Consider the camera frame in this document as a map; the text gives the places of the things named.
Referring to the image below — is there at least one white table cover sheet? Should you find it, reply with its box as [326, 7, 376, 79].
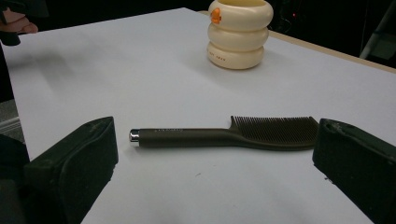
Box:
[1, 7, 396, 224]

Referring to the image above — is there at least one cream ringed holder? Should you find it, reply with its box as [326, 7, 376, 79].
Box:
[206, 0, 275, 71]

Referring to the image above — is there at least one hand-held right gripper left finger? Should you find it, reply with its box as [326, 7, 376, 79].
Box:
[23, 116, 120, 224]

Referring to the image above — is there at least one dark brown comb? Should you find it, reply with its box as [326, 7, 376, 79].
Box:
[129, 115, 320, 152]

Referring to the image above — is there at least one grey metal stand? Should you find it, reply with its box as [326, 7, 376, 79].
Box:
[359, 0, 396, 61]

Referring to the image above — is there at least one dark equipment with red light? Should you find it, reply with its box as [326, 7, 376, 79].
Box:
[274, 0, 314, 35]

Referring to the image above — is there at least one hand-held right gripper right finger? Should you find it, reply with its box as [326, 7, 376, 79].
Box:
[312, 118, 396, 224]

